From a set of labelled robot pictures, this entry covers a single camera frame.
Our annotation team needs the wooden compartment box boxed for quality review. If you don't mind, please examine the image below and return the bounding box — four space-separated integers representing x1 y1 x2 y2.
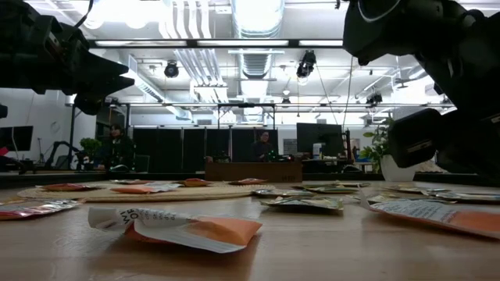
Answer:
205 162 304 183

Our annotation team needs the silver ventilation duct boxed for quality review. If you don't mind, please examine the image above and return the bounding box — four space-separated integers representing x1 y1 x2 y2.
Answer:
230 0 286 79

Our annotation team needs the black metal table frame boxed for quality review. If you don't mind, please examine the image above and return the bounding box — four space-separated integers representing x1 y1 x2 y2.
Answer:
0 171 500 187

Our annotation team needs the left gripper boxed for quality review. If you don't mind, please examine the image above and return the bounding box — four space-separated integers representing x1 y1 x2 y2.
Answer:
0 23 135 116

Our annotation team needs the black background rig frame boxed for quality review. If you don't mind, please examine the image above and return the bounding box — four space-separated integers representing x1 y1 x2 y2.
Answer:
70 101 456 173

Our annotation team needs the green plant white pot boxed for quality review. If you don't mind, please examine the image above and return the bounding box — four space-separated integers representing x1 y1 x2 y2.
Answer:
358 116 421 183

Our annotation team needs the round woven placemat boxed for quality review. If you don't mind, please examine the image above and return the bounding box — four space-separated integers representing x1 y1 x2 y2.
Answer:
17 181 277 203

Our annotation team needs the black overhead frame beam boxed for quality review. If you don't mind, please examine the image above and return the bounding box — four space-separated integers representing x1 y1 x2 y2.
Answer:
87 37 345 49

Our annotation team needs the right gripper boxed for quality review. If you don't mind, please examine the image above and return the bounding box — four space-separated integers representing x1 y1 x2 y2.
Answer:
390 108 500 183

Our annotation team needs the small background potted plant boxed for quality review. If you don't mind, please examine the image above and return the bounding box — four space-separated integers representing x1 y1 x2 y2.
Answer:
80 137 102 171

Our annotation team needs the red and black device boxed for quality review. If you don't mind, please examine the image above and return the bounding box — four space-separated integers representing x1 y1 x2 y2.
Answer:
0 147 28 175

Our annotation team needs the black computer monitor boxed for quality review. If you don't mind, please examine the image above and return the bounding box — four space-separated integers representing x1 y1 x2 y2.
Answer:
0 125 34 152
295 123 344 155

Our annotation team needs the black partition screen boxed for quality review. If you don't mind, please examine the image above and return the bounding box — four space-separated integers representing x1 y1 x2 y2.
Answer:
132 127 279 174

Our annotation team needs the person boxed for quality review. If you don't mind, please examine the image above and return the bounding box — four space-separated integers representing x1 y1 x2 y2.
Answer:
97 123 136 173
249 130 277 163

